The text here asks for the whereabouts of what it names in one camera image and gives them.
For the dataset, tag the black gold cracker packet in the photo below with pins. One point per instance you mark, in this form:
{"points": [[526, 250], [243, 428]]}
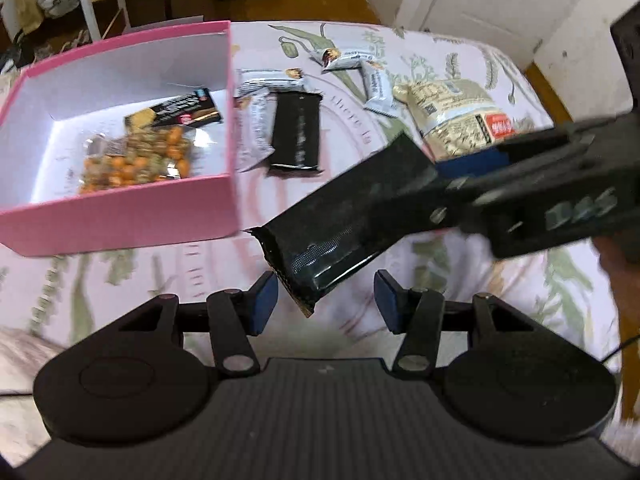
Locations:
{"points": [[193, 110]]}

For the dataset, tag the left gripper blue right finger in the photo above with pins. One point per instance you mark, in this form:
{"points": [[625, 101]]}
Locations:
{"points": [[416, 314]]}

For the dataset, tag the white snack packet vertical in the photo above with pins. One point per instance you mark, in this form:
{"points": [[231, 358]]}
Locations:
{"points": [[379, 89]]}

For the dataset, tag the white snack packet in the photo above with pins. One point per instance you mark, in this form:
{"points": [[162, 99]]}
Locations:
{"points": [[333, 58], [255, 114]]}

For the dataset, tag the beige printed snack bag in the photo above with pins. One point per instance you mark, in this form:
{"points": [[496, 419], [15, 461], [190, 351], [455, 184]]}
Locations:
{"points": [[455, 117]]}

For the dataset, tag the pink cardboard box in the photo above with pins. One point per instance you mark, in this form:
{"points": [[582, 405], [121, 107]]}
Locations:
{"points": [[64, 107]]}

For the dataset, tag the white snack packet horizontal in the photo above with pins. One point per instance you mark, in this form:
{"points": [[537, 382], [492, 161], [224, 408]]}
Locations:
{"points": [[249, 81]]}

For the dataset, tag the clear bag coated peanuts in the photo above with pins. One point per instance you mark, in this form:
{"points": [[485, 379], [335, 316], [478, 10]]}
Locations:
{"points": [[147, 155]]}

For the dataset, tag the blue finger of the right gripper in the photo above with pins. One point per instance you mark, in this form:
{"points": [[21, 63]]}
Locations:
{"points": [[423, 203], [534, 154]]}

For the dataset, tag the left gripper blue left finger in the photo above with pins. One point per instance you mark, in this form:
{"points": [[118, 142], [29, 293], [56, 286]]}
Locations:
{"points": [[234, 315]]}

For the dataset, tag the black snack bar packet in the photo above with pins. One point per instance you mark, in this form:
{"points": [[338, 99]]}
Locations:
{"points": [[296, 134]]}

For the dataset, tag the floral bed sheet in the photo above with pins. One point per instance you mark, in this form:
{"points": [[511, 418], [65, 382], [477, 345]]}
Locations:
{"points": [[49, 303]]}

